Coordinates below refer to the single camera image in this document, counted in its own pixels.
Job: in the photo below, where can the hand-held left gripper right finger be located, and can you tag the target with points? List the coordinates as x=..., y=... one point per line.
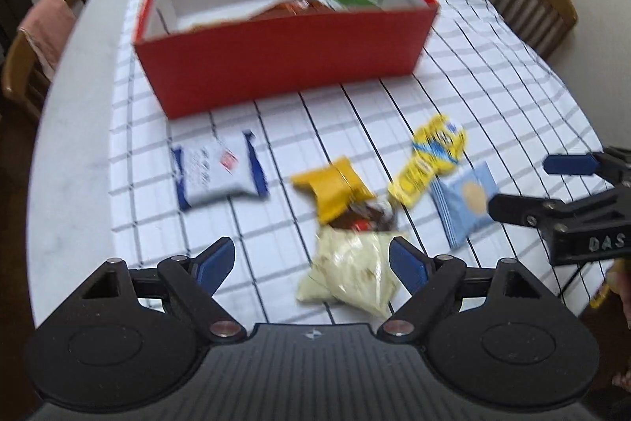
x=406, y=264

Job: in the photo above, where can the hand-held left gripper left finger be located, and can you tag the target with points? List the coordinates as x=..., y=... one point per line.
x=217, y=264

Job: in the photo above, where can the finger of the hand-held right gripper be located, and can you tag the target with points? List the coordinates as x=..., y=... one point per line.
x=517, y=209
x=567, y=164

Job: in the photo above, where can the light blue snack packet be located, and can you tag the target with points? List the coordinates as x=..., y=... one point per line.
x=463, y=204

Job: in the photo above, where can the cream triangular snack packet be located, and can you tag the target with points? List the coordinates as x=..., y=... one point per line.
x=350, y=273

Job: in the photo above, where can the dark brown snack packet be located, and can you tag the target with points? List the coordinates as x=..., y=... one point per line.
x=369, y=214

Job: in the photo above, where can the white blue snack packet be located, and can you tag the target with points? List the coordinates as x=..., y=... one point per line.
x=214, y=172

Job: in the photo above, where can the yellow cartoon snack packet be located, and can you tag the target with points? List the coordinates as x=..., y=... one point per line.
x=434, y=154

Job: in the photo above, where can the red cardboard box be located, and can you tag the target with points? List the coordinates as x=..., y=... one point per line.
x=286, y=56

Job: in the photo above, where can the red brown snack bag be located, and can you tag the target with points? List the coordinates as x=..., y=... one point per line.
x=293, y=7

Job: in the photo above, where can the person's right hand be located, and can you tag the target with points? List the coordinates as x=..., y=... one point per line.
x=622, y=293

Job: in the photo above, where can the black checked white tablecloth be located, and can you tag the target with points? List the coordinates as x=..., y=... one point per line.
x=468, y=80

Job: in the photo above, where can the wooden chair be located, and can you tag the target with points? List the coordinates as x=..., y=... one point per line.
x=535, y=2
x=29, y=66

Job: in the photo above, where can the pink towel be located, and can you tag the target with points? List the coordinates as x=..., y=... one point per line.
x=47, y=31

